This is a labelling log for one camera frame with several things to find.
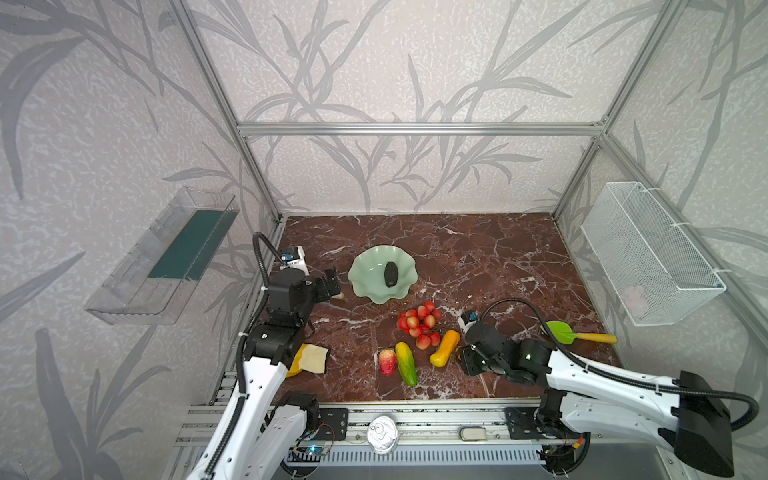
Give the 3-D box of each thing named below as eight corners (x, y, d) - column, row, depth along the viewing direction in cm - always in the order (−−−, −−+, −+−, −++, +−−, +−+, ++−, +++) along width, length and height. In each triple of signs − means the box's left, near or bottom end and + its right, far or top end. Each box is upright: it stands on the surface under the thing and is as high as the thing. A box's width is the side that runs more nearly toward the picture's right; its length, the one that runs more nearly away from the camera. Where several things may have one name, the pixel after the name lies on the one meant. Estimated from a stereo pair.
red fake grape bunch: (410, 356, 86) (411, 347, 80) (397, 322, 93) (396, 311, 87) (447, 342, 89) (450, 331, 83) (432, 310, 95) (434, 298, 89)
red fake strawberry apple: (379, 376, 82) (378, 372, 80) (380, 353, 86) (379, 349, 84) (396, 376, 82) (396, 372, 80) (396, 353, 86) (396, 349, 84)
